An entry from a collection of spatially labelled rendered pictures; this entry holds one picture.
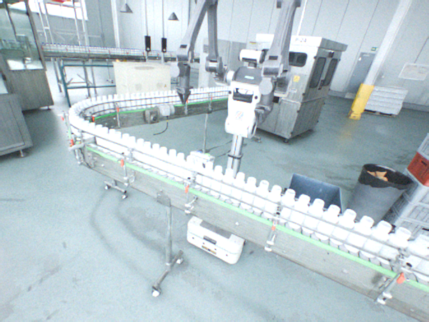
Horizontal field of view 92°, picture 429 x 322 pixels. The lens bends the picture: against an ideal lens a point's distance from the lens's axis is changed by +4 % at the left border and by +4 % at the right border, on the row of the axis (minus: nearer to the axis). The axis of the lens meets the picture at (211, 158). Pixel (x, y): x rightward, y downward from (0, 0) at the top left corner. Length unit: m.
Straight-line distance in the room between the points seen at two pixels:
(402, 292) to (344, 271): 0.20
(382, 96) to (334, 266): 9.35
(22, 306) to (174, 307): 1.04
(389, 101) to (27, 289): 10.50
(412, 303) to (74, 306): 1.93
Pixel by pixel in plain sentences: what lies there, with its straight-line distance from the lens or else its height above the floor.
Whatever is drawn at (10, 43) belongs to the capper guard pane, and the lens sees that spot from 5.89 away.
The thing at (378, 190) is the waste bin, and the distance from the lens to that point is 2.90.
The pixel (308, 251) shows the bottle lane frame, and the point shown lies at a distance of 1.12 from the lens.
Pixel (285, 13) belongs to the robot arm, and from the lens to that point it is 1.17.
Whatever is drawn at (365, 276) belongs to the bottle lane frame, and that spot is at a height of 0.92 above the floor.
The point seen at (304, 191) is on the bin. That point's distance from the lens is 1.69.
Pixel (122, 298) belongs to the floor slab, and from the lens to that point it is 1.97.
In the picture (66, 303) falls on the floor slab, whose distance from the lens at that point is 2.07.
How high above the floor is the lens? 1.70
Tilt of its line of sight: 29 degrees down
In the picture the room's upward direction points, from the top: 6 degrees clockwise
